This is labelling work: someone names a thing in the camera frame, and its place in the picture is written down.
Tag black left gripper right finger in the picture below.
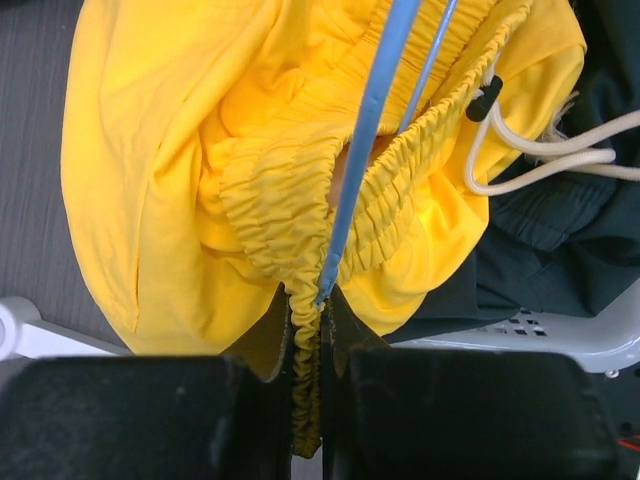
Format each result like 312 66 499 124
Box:
321 290 622 479

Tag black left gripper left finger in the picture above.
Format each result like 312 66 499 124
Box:
1 289 292 479

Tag yellow shorts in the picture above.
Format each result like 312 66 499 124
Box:
61 1 586 457

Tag white clothes rack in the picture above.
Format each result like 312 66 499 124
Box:
1 297 130 361

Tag white plastic laundry basket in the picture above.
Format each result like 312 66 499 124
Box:
391 283 639 379

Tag dark green garment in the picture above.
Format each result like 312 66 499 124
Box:
390 1 639 342

